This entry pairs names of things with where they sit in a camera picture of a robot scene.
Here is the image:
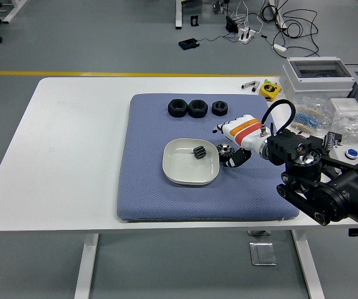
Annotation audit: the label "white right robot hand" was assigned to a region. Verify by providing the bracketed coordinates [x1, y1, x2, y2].
[211, 114, 270, 169]

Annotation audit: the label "large dark metal gear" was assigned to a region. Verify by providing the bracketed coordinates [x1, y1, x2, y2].
[217, 142, 237, 163]

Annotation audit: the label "small black gear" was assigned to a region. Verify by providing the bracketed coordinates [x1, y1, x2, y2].
[192, 145, 209, 160]

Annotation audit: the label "small black hex nut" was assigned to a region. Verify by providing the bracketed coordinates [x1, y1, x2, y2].
[211, 100, 228, 116]

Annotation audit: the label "large black hex nut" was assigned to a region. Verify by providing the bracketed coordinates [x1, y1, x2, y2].
[167, 98, 188, 118]
[187, 99, 208, 119]

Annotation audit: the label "flat black box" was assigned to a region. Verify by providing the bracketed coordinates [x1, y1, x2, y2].
[178, 37, 200, 51]

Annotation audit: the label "small white box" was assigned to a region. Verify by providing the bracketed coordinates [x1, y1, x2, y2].
[329, 97, 358, 116]

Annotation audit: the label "yellow tape measure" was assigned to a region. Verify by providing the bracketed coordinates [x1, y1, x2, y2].
[258, 79, 282, 102]

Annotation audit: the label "blue resistor tape bundle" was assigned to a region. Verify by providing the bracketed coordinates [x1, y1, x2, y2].
[290, 105, 326, 131]

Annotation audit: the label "white square dish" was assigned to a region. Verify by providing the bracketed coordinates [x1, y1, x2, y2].
[161, 138, 221, 187]

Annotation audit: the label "clear plastic bag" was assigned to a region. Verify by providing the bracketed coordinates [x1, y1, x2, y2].
[293, 95, 332, 110]
[331, 110, 358, 144]

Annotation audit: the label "black electronic module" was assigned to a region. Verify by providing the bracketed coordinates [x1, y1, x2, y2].
[324, 130, 343, 147]

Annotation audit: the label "blue-grey quilted mat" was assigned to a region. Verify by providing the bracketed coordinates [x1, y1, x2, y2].
[116, 93, 300, 222]

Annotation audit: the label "white power strip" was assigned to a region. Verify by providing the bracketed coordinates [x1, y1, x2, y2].
[237, 27, 257, 44]

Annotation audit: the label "black power adapter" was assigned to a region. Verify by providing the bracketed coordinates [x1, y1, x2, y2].
[225, 15, 238, 34]

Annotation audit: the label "metal floor plate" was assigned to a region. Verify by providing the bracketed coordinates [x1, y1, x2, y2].
[248, 242, 278, 267]

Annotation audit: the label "white desk leg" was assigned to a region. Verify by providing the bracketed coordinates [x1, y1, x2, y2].
[174, 0, 184, 31]
[2, 0, 30, 24]

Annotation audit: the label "white table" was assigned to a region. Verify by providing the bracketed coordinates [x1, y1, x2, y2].
[0, 76, 358, 299]

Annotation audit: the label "grey enclosure with clear lid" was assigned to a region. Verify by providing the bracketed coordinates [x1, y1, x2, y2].
[280, 56, 357, 104]

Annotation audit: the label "white cables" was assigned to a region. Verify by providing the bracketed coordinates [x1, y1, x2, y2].
[230, 0, 263, 34]

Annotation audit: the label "black cable tangle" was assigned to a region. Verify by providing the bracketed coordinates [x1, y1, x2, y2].
[258, 0, 321, 59]

